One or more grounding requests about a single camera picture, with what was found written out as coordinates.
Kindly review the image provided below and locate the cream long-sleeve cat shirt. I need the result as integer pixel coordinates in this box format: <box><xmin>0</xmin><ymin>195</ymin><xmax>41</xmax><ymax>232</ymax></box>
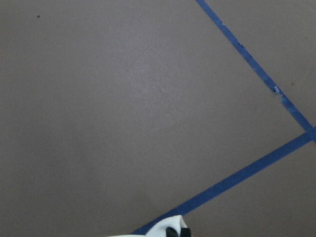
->
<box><xmin>115</xmin><ymin>215</ymin><xmax>189</xmax><ymax>237</ymax></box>

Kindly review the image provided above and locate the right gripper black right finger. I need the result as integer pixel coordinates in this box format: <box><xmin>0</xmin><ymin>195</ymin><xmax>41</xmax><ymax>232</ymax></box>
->
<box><xmin>180</xmin><ymin>228</ymin><xmax>191</xmax><ymax>237</ymax></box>

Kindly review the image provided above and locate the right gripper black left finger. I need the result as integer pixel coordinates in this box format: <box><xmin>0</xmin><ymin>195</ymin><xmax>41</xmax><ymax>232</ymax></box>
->
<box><xmin>165</xmin><ymin>227</ymin><xmax>177</xmax><ymax>237</ymax></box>

